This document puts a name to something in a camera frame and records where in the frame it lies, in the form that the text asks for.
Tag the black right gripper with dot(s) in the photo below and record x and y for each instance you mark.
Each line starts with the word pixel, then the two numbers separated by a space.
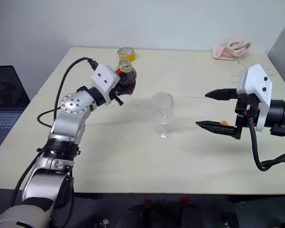
pixel 245 102

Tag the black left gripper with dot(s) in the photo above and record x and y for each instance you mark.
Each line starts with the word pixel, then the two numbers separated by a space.
pixel 115 93

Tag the small orange bottle cap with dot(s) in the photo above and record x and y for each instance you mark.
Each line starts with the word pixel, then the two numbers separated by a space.
pixel 224 122

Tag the glass bottle with dark drink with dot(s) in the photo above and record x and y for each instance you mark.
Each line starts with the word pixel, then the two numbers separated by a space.
pixel 127 76

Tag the clear wine glass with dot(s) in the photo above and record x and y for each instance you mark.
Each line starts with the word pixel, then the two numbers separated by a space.
pixel 162 107

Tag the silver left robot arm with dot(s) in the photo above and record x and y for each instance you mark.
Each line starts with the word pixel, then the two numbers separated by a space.
pixel 71 107

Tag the yellow tape roll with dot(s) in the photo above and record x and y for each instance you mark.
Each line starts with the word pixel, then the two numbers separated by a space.
pixel 129 54

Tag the pink cloth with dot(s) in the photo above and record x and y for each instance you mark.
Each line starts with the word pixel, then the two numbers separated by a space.
pixel 230 52

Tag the grey laptop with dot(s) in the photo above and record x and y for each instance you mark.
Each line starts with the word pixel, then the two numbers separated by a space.
pixel 4 114

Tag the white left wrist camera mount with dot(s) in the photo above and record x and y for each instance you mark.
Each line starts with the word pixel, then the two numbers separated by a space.
pixel 104 76

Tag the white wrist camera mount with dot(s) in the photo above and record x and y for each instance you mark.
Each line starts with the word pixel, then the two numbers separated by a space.
pixel 104 76
pixel 259 80

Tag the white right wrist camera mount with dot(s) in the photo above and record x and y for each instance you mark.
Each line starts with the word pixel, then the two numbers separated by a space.
pixel 259 80

